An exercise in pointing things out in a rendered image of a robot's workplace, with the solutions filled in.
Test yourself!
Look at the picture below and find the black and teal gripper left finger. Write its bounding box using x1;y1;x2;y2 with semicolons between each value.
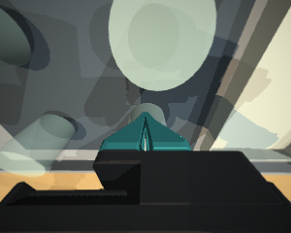
98;112;146;152

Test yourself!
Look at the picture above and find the beige shallow tray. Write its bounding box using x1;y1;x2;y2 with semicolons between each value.
200;0;291;160

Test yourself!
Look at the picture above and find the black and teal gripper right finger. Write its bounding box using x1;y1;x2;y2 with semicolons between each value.
145;112;192;150

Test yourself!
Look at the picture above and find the clear glass jar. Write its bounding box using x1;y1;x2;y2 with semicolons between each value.
0;115;75;177
127;103;167;127
0;9;31;70
109;0;216;91

